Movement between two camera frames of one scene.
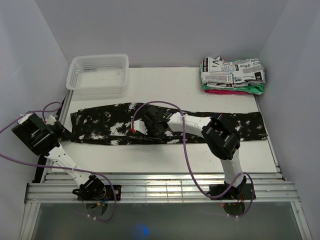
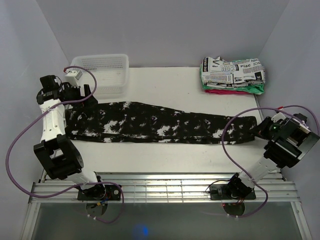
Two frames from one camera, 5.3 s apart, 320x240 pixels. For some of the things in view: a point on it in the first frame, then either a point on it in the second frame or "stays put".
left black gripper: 63,133 -> 87,92
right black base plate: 243,192 stays put
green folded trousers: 254,89 stays put
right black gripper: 148,125 -> 260,130
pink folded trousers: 224,91 stays put
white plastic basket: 98,75 stays put
